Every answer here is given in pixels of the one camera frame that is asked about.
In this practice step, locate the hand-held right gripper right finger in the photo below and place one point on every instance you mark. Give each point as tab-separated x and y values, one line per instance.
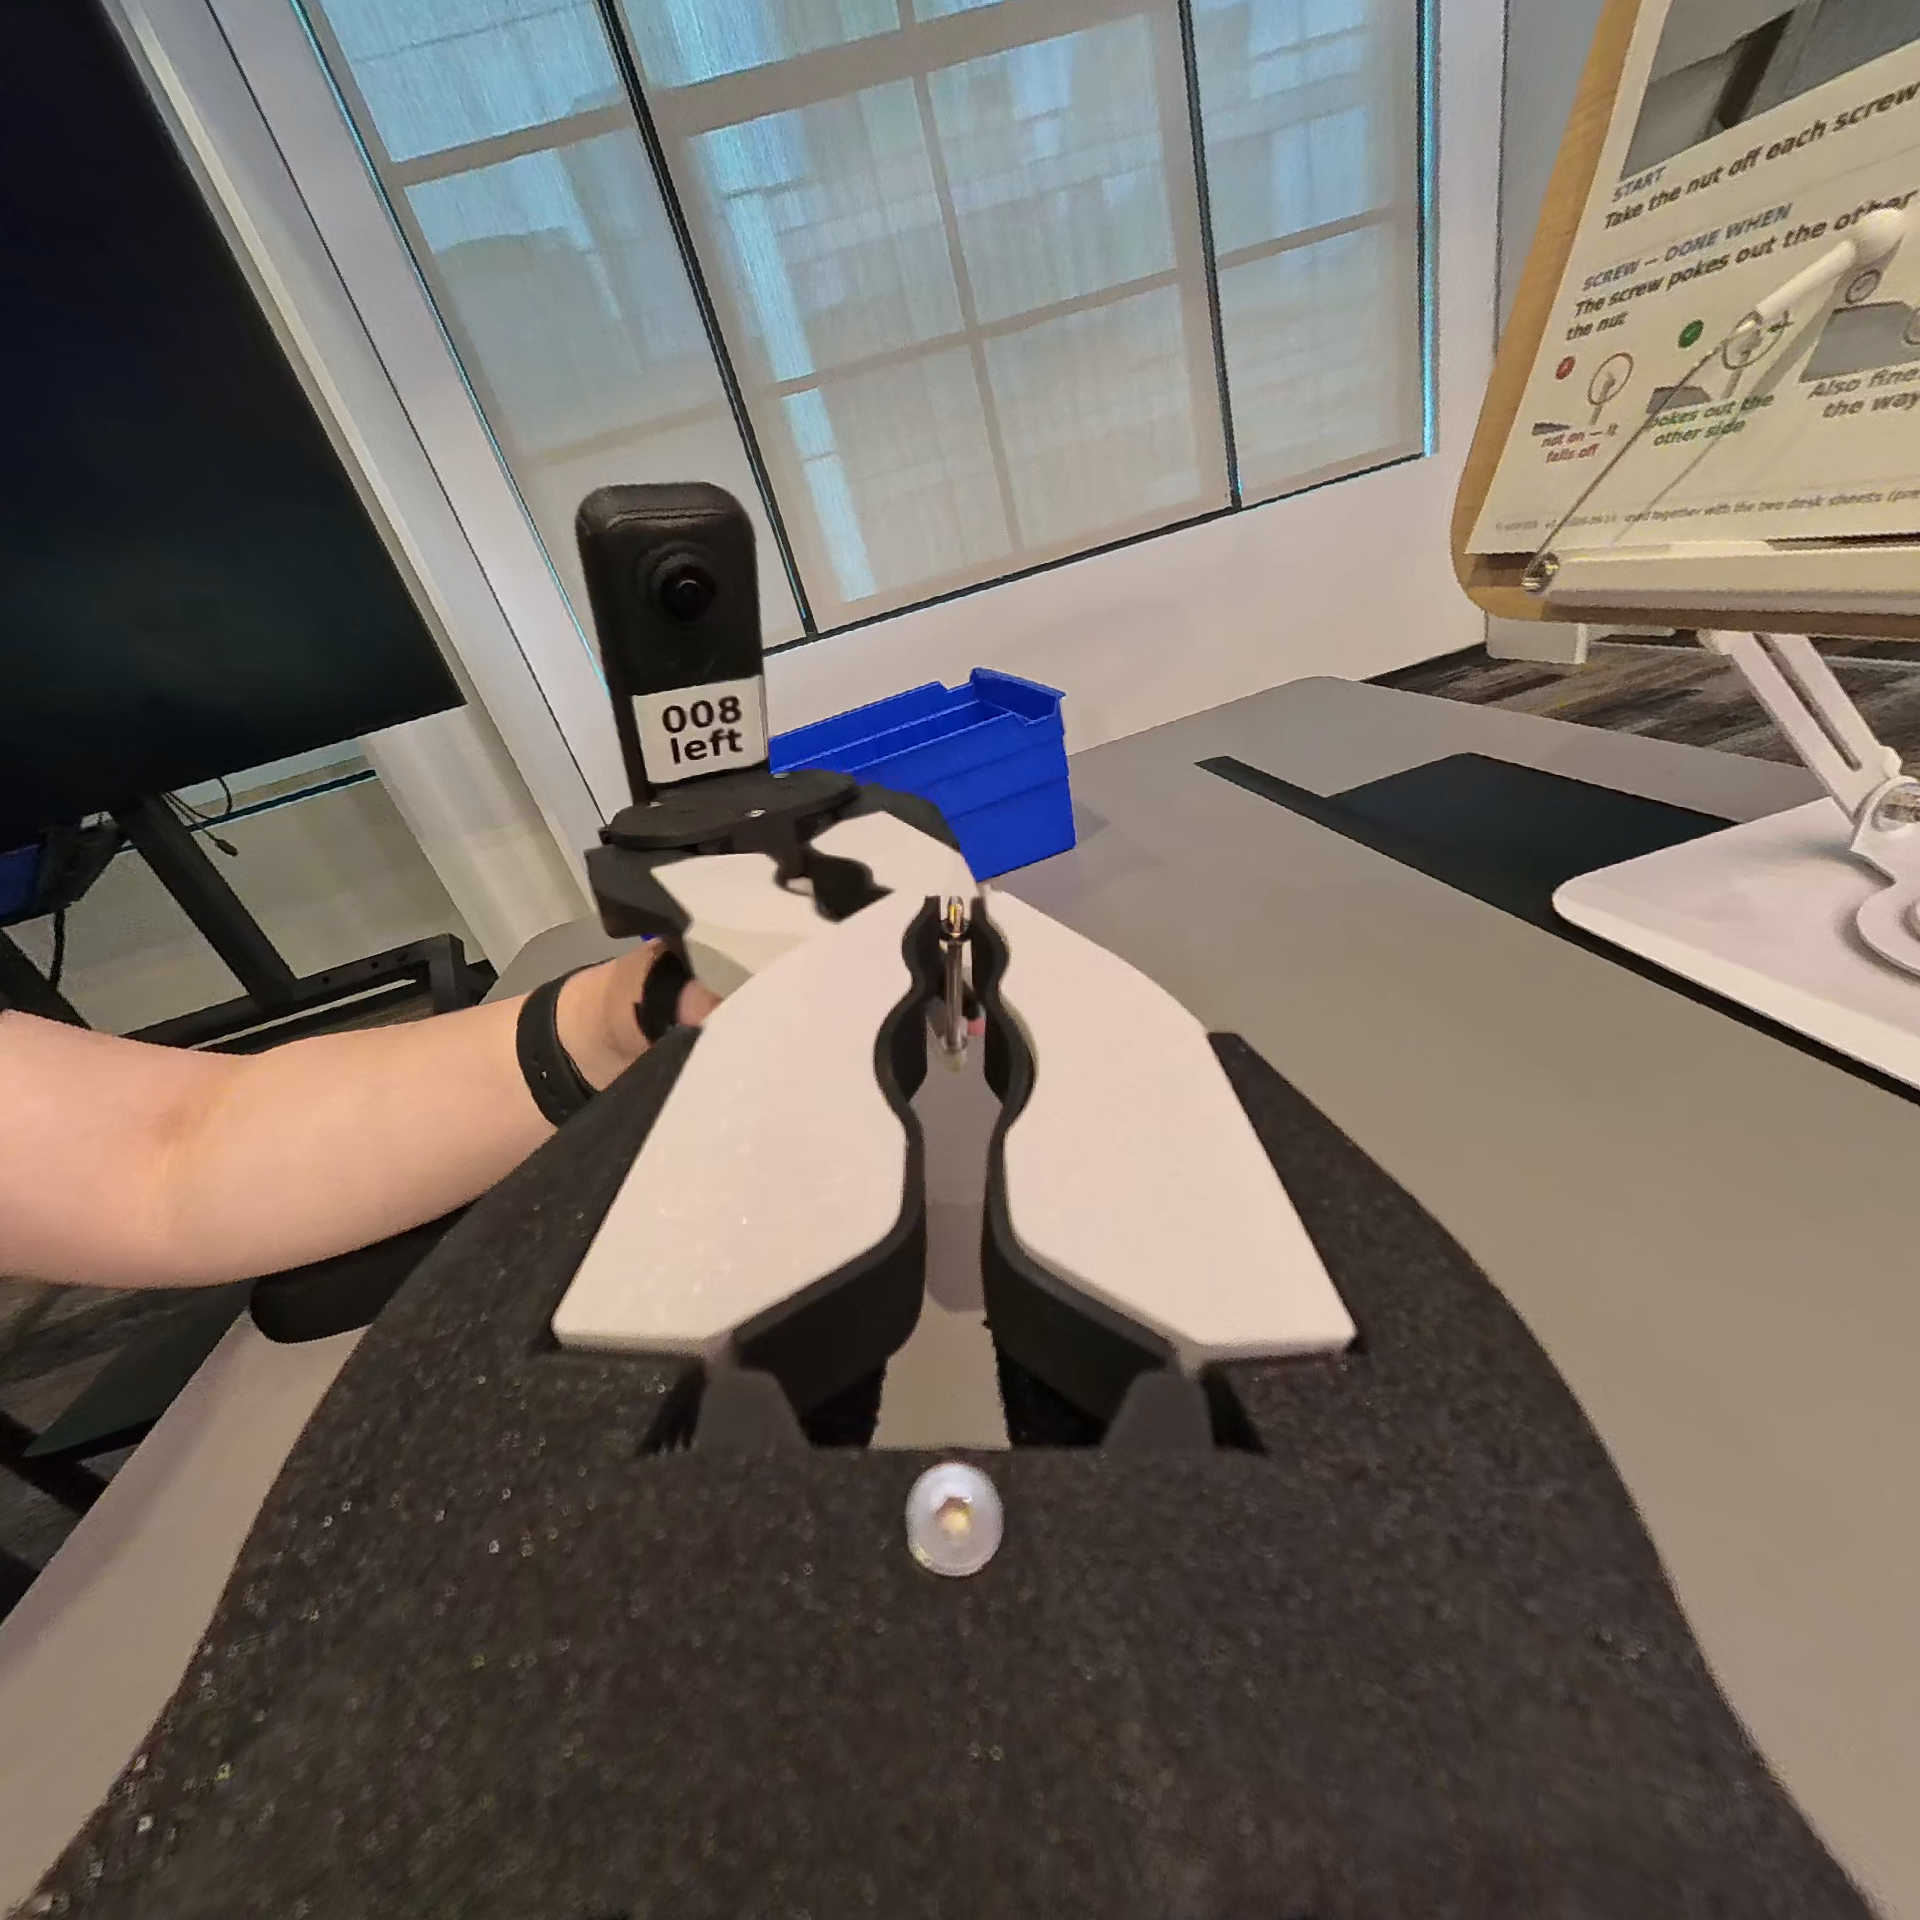
1152	1171

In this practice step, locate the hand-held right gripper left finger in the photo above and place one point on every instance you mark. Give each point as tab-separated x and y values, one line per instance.
751	1171

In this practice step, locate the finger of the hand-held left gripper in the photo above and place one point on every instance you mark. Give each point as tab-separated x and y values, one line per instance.
904	867
741	924

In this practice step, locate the blue plastic bin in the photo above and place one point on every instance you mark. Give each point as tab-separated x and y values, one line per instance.
930	780

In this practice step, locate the metal screw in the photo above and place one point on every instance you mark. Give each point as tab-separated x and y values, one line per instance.
950	979

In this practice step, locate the person's left forearm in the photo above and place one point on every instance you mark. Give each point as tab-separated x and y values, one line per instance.
252	1152

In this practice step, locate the grey desk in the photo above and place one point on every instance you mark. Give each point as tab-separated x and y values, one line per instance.
1422	1051

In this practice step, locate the person's left hand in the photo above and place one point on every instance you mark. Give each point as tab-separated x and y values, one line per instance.
608	1025

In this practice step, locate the black wrist band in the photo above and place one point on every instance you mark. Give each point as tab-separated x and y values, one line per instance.
558	1051

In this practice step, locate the large gridded window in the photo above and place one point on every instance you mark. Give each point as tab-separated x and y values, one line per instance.
900	300

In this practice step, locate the black wrist rest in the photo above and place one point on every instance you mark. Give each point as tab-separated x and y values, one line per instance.
328	1289

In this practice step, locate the black display screen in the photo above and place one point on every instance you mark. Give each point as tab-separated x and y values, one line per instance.
176	450

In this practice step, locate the printed instruction sheet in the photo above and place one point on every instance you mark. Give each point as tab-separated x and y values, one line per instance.
1695	300

